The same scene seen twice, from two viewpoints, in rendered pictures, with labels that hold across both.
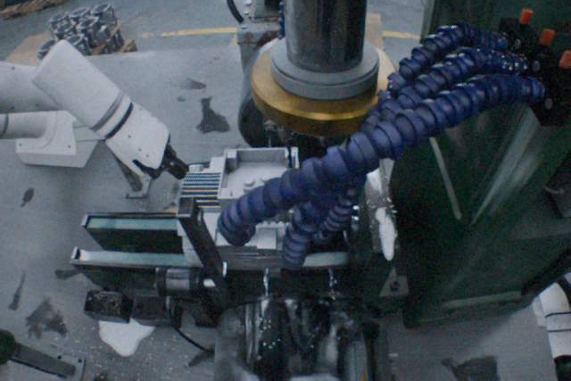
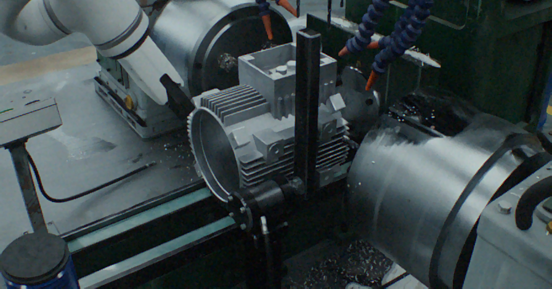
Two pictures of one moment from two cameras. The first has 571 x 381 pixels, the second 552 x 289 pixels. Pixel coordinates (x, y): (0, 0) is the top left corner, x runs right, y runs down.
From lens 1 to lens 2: 66 cm
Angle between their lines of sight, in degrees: 35
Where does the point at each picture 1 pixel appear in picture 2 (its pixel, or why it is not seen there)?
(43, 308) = not seen: outside the picture
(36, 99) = (24, 18)
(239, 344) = (406, 137)
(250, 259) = not seen: hidden behind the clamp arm
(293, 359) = (454, 113)
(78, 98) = not seen: outside the picture
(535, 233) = (517, 15)
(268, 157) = (276, 57)
